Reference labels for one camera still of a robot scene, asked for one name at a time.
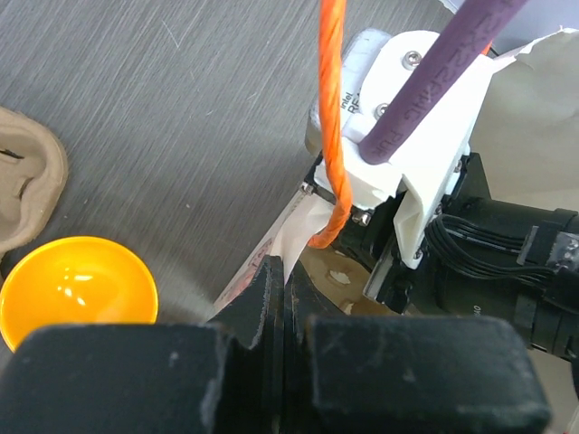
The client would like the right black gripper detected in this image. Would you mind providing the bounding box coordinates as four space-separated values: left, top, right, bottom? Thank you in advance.
333 154 578 361

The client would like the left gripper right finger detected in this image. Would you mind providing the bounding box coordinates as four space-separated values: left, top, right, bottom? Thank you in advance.
283 263 357 433

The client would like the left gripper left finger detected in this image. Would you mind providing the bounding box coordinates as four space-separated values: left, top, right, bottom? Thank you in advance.
205 256 284 433

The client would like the paper takeout bag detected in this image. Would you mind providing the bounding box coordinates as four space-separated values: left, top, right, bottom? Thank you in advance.
216 1 578 308

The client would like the cardboard cup carrier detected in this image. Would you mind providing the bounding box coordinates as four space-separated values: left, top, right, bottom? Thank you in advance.
1 108 69 255

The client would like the orange bowl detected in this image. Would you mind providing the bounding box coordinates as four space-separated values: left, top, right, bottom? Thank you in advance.
1 236 159 352

